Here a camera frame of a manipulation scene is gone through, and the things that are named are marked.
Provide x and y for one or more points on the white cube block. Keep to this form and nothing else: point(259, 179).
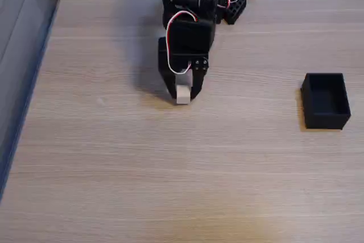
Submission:
point(182, 95)

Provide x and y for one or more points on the black open box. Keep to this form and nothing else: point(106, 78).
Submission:
point(325, 117)

